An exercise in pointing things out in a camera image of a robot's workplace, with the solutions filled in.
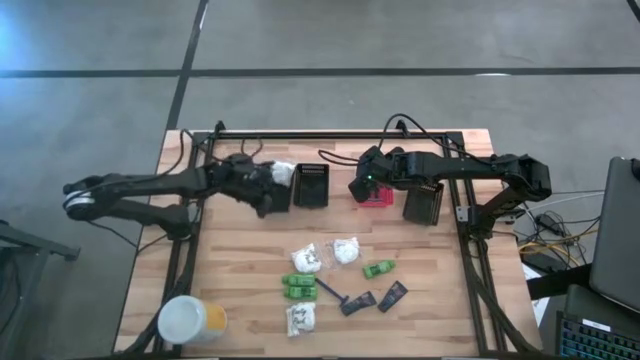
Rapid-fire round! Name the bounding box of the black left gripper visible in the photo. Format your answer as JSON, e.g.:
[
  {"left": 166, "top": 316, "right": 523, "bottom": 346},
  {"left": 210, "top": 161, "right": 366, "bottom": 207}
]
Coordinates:
[{"left": 215, "top": 153, "right": 281, "bottom": 219}]

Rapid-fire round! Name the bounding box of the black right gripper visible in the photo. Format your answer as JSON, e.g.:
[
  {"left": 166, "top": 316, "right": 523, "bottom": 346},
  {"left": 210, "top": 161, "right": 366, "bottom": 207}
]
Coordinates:
[{"left": 348, "top": 145, "right": 404, "bottom": 204}]

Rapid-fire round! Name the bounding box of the dark blue toiletry tube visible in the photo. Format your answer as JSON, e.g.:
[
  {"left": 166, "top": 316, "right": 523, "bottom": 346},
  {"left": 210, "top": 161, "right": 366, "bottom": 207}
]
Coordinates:
[
  {"left": 377, "top": 280, "right": 409, "bottom": 314},
  {"left": 340, "top": 290, "right": 378, "bottom": 317}
]

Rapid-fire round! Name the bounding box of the blue disposable razor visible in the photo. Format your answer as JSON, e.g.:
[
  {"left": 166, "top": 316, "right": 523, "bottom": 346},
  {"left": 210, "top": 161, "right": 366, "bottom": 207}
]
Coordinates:
[{"left": 314, "top": 277, "right": 351, "bottom": 306}]

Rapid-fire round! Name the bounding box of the printed bag of cotton balls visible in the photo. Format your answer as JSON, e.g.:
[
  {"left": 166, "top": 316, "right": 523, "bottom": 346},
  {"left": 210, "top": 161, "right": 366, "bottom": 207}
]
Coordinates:
[{"left": 285, "top": 301, "right": 318, "bottom": 338}]

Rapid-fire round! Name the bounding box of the red plastic basket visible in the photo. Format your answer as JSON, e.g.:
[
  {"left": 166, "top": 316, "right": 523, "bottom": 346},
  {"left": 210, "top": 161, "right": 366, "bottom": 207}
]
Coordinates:
[{"left": 358, "top": 184, "right": 395, "bottom": 209}]

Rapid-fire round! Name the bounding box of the black power adapter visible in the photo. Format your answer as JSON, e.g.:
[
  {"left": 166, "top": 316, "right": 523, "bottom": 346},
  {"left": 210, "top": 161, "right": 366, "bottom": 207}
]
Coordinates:
[{"left": 534, "top": 213, "right": 564, "bottom": 236}]

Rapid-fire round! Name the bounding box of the black flat bar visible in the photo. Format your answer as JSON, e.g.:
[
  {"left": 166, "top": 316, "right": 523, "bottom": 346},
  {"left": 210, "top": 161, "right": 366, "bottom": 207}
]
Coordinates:
[{"left": 524, "top": 264, "right": 594, "bottom": 301}]

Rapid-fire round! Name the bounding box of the black metal stand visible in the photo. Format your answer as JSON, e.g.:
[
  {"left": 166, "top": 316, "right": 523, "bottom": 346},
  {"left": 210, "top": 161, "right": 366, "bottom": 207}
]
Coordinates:
[{"left": 0, "top": 219, "right": 81, "bottom": 360}]

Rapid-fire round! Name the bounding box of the black laptop with backlit keyboard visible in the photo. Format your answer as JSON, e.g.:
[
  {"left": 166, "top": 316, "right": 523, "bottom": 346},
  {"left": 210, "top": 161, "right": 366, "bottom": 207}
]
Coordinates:
[{"left": 554, "top": 283, "right": 640, "bottom": 360}]

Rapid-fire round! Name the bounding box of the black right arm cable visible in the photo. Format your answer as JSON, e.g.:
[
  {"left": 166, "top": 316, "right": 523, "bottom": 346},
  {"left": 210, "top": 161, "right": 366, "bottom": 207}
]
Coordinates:
[{"left": 317, "top": 112, "right": 501, "bottom": 169}]

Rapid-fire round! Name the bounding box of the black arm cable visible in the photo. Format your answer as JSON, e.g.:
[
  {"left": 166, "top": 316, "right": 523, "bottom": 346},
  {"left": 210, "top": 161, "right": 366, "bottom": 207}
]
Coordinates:
[
  {"left": 164, "top": 119, "right": 266, "bottom": 176},
  {"left": 317, "top": 112, "right": 501, "bottom": 169}
]

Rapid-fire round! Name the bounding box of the black metal table frame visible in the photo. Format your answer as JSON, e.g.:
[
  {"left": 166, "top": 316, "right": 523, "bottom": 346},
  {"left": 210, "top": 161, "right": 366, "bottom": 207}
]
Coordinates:
[{"left": 117, "top": 119, "right": 544, "bottom": 359}]

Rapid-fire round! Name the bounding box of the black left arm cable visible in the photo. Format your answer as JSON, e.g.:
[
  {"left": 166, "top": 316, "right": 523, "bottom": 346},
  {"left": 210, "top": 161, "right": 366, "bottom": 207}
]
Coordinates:
[{"left": 164, "top": 119, "right": 266, "bottom": 176}]

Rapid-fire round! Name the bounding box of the yellow cable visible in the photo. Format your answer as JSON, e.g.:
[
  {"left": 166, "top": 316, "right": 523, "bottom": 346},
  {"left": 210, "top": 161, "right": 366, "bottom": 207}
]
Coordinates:
[{"left": 517, "top": 234, "right": 596, "bottom": 269}]

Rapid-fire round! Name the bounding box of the white cable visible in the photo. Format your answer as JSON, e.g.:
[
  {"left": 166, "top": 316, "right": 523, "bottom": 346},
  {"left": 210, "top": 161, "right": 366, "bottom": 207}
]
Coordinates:
[{"left": 519, "top": 189, "right": 609, "bottom": 211}]

